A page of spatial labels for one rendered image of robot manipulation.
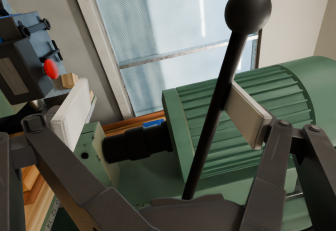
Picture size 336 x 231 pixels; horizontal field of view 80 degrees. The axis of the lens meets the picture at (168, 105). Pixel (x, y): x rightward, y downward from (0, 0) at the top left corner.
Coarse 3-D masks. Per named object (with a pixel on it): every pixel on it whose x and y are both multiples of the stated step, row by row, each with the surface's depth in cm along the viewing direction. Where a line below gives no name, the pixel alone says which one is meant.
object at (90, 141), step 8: (88, 128) 37; (96, 128) 37; (80, 136) 35; (88, 136) 35; (96, 136) 35; (104, 136) 40; (80, 144) 33; (88, 144) 33; (96, 144) 35; (80, 152) 33; (88, 152) 34; (96, 152) 34; (88, 160) 34; (96, 160) 35; (104, 160) 37; (88, 168) 35; (96, 168) 36; (104, 168) 36; (112, 168) 40; (96, 176) 37; (104, 176) 37; (112, 176) 39; (104, 184) 38; (112, 184) 38
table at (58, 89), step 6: (60, 66) 60; (60, 72) 59; (66, 72) 63; (60, 78) 59; (54, 84) 54; (60, 84) 58; (54, 90) 54; (60, 90) 57; (66, 90) 61; (48, 96) 50; (0, 120) 34; (6, 120) 35; (0, 126) 34
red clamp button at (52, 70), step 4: (48, 60) 29; (52, 60) 31; (44, 64) 29; (48, 64) 29; (52, 64) 30; (44, 68) 29; (48, 68) 29; (52, 68) 30; (56, 68) 31; (48, 72) 29; (52, 72) 30; (56, 72) 31; (52, 76) 30; (56, 76) 31
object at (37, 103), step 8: (56, 96) 40; (64, 96) 39; (32, 104) 35; (40, 104) 36; (48, 104) 38; (56, 104) 37; (24, 112) 36; (32, 112) 36; (40, 112) 35; (16, 120) 34; (8, 128) 33; (16, 128) 33
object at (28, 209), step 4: (44, 184) 35; (40, 192) 34; (36, 200) 32; (28, 204) 30; (32, 204) 31; (24, 208) 29; (28, 208) 30; (32, 208) 31; (24, 212) 29; (28, 212) 30; (28, 216) 30
